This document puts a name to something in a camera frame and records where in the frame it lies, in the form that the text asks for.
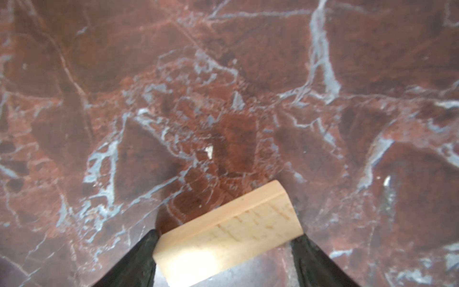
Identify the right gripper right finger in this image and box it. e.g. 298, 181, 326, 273
290, 234, 360, 287

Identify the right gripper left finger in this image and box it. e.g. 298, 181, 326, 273
93, 230, 159, 287

